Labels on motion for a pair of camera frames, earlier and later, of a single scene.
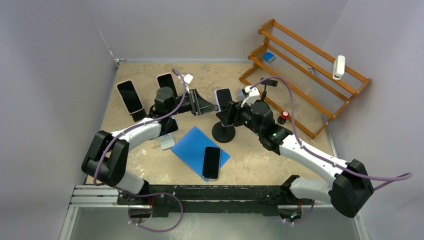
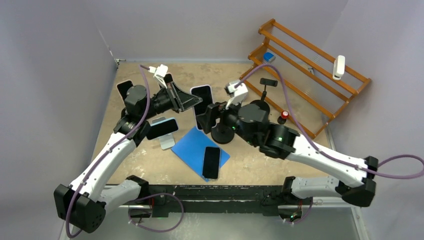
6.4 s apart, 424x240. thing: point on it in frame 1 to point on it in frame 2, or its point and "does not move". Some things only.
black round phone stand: (261, 103) does not move
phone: (211, 166) does not move
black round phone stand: (223, 134) does not move
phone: (223, 97) to (205, 92)
